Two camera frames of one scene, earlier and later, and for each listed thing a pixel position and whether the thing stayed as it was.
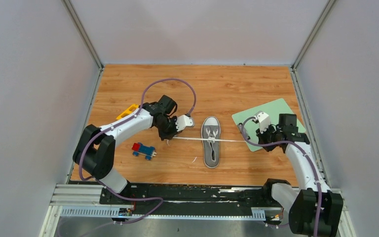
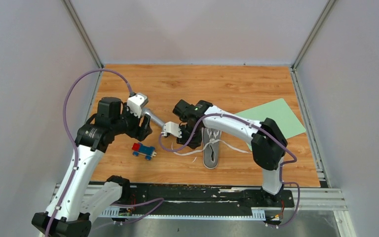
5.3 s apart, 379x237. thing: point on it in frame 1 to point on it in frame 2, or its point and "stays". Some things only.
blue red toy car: x=139 y=148 stays
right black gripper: x=261 y=136 to x=194 y=142
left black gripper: x=164 y=136 to x=139 y=132
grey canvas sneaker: x=210 y=128 stays
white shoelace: x=211 y=139 to x=212 y=140
